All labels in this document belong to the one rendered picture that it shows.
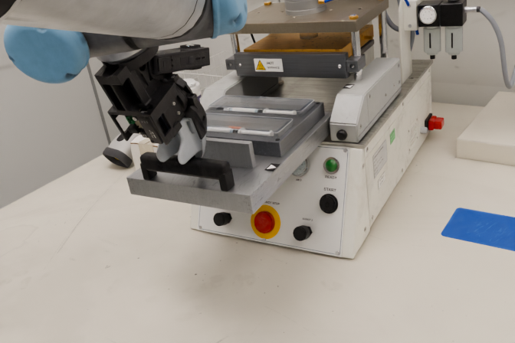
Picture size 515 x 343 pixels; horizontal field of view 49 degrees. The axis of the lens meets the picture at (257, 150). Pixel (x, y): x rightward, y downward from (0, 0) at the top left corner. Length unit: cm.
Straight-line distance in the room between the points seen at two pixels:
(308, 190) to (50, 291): 49
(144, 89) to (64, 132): 186
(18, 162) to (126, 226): 130
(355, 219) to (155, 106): 42
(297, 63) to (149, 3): 70
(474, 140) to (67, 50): 93
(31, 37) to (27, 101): 191
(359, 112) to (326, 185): 14
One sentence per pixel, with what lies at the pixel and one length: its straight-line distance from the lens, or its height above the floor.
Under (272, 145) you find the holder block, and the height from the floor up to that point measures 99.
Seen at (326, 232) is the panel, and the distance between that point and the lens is 99.
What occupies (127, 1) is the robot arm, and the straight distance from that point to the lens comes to 35.
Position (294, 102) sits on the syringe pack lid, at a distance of 96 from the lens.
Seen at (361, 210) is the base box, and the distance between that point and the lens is 98.
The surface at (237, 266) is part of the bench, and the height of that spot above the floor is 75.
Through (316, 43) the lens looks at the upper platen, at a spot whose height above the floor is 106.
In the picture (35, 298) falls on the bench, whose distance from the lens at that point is 109.
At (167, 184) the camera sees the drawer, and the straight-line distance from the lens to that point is 84.
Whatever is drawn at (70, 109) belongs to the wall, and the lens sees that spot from 256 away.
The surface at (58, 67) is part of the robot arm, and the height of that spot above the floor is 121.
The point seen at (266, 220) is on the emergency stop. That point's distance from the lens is 102.
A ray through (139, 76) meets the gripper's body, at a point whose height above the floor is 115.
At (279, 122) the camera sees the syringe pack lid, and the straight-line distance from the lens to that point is 88.
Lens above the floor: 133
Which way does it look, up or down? 24 degrees down
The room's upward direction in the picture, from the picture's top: 9 degrees counter-clockwise
